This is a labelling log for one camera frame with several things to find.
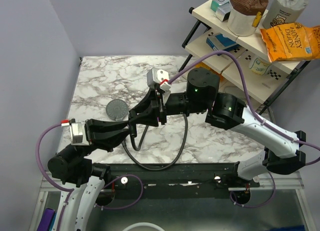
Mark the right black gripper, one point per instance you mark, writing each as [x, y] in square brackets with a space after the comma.
[156, 109]

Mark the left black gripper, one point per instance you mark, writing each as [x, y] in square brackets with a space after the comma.
[106, 134]

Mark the black T-shaped fitting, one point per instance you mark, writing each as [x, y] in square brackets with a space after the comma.
[133, 129]

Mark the grey shower head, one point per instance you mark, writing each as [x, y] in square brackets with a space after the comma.
[117, 109]

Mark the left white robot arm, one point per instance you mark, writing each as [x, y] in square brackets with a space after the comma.
[74, 170]

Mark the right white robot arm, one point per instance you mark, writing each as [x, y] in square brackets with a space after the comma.
[281, 154]

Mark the orange snack bag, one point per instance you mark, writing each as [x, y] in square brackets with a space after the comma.
[203, 65]

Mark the blue box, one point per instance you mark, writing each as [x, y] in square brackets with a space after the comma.
[218, 42]

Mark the white round rim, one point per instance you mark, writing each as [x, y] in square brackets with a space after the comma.
[143, 224]

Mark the purple box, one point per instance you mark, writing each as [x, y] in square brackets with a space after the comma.
[47, 220]

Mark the silver small box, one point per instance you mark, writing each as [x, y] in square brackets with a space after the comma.
[223, 12]

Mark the teal small box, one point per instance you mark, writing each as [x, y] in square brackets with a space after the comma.
[215, 4]

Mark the yellow clip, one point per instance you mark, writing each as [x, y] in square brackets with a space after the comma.
[257, 19]

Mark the white cup brown lid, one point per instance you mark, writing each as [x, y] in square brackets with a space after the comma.
[242, 14]

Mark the orange honey dijon bag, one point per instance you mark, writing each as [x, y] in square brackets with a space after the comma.
[291, 42]

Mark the grey cylindrical canister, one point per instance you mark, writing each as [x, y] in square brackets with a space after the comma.
[284, 12]

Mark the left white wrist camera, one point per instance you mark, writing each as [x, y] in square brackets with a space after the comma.
[77, 132]

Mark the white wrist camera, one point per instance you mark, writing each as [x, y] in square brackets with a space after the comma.
[77, 132]
[158, 80]

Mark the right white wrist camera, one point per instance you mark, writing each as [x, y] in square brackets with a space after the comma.
[158, 80]

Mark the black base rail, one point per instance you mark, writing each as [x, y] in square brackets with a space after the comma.
[180, 181]

